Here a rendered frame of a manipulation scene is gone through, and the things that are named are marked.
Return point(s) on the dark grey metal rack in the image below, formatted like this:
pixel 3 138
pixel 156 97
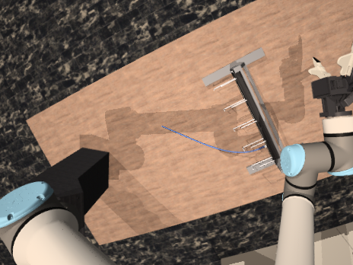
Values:
pixel 253 106

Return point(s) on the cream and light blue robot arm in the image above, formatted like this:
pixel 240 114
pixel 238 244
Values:
pixel 37 229

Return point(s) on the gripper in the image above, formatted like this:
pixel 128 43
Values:
pixel 333 90

